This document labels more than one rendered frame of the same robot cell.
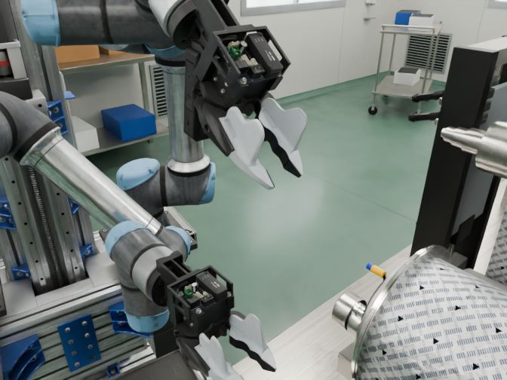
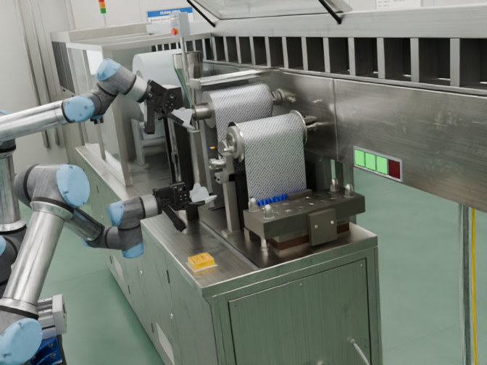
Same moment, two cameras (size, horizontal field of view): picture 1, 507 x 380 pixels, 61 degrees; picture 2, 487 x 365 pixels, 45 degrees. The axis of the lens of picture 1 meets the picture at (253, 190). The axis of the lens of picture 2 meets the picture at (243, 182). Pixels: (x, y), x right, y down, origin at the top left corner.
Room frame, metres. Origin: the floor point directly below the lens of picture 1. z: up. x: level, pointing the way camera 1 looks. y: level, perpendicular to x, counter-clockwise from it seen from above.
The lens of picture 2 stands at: (-0.34, 1.79, 1.71)
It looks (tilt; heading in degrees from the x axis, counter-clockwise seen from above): 17 degrees down; 288
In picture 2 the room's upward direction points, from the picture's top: 6 degrees counter-clockwise
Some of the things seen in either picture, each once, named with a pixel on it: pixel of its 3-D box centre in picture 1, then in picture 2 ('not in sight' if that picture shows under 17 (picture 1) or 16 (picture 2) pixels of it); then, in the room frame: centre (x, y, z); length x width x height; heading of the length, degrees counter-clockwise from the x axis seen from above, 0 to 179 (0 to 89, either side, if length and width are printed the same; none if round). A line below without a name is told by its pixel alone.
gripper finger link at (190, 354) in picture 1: (200, 346); (191, 203); (0.40, 0.07, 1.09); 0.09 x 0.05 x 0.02; 31
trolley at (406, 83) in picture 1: (407, 63); not in sight; (4.89, -1.70, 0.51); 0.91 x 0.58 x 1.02; 154
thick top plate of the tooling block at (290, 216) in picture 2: not in sight; (304, 211); (0.05, -0.10, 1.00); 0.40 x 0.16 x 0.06; 40
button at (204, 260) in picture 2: not in sight; (201, 261); (0.37, 0.14, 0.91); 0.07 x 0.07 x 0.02; 40
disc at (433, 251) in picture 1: (404, 318); (235, 142); (0.29, -0.14, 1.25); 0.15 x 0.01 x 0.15; 130
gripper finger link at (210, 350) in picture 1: (219, 357); (204, 194); (0.37, 0.04, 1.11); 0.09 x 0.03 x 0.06; 31
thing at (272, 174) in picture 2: not in sight; (276, 174); (0.16, -0.17, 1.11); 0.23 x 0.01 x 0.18; 40
